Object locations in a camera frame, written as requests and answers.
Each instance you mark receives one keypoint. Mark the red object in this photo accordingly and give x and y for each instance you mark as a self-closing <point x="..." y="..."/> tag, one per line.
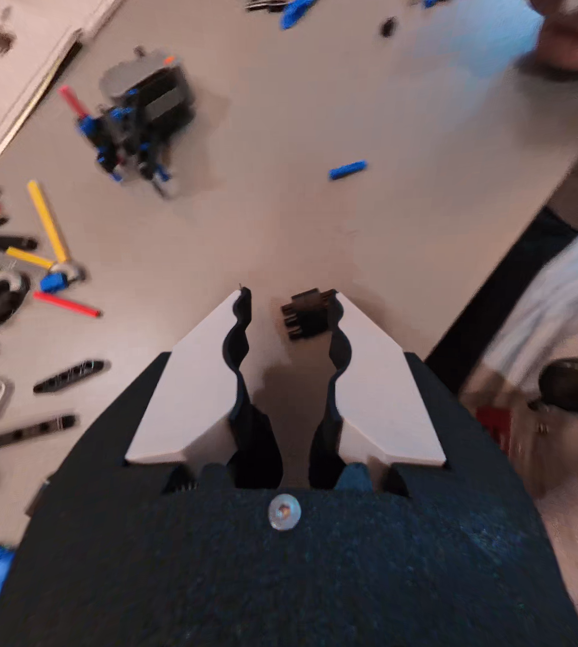
<point x="493" y="427"/>

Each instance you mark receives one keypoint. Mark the lego chassis with grey motor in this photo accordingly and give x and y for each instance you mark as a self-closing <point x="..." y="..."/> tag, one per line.
<point x="152" y="96"/>

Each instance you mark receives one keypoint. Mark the red lego axle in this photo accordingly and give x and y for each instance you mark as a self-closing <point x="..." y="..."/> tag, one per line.
<point x="66" y="305"/>

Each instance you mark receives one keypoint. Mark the large blue lego panel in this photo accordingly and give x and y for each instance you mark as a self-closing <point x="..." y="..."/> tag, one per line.
<point x="296" y="12"/>

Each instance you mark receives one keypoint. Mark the black lego connector block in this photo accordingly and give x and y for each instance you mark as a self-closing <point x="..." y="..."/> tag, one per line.
<point x="306" y="316"/>

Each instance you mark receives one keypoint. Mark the short yellow lego axle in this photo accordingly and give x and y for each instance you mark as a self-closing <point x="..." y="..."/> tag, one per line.
<point x="29" y="258"/>

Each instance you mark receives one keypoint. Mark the small black lego piece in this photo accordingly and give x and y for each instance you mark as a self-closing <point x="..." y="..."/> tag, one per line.
<point x="387" y="27"/>

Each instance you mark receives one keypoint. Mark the blue lego pin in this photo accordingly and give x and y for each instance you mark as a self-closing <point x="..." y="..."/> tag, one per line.
<point x="348" y="170"/>

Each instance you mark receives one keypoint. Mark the long yellow lego axle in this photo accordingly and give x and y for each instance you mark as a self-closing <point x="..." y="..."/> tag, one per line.
<point x="49" y="222"/>

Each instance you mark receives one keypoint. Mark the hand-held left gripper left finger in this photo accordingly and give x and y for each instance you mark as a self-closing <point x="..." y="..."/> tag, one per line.
<point x="183" y="399"/>

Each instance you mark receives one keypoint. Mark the grey lego axle connector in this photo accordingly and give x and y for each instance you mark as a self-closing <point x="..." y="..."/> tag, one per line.
<point x="72" y="270"/>

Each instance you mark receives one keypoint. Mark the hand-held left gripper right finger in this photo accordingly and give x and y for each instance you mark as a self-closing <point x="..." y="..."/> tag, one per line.
<point x="385" y="399"/>

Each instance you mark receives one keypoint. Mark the short black lego beam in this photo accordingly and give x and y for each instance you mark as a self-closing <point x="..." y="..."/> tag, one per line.
<point x="71" y="376"/>

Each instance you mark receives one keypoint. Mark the person's grey sweatshirt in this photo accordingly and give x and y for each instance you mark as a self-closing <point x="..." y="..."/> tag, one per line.
<point x="551" y="303"/>

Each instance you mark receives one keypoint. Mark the long black lego beam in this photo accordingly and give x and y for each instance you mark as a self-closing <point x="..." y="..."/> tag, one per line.
<point x="21" y="434"/>

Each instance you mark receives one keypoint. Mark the person's right hand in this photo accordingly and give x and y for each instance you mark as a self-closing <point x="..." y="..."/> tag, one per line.
<point x="577" y="40"/>

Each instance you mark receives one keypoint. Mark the blue angled lego beam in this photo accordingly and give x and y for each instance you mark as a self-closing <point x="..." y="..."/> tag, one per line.
<point x="434" y="2"/>

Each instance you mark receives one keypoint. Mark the lego instruction booklet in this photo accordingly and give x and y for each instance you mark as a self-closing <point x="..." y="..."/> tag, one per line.
<point x="16" y="86"/>

